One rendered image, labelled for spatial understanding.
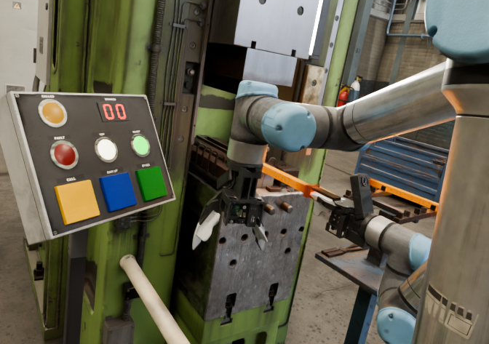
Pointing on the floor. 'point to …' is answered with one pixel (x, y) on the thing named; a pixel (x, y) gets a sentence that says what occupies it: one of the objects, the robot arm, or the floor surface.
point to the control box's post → (75, 286)
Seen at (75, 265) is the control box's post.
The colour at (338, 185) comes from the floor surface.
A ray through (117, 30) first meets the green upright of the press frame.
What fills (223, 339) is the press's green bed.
